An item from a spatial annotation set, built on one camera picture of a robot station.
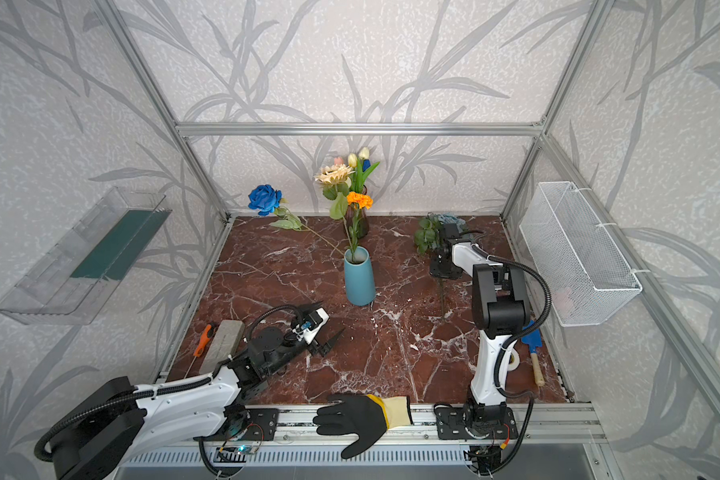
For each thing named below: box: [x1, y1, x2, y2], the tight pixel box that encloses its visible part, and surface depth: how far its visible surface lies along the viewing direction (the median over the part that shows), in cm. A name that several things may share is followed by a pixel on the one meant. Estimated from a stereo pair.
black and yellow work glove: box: [313, 394, 414, 459], surface depth 75 cm
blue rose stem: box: [248, 184, 345, 256], surface depth 68 cm
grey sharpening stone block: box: [199, 320, 245, 374], surface depth 86 cm
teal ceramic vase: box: [343, 246, 377, 306], surface depth 86 cm
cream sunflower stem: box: [314, 164, 355, 251], surface depth 75 cm
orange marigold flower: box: [347, 191, 374, 261], surface depth 82 cm
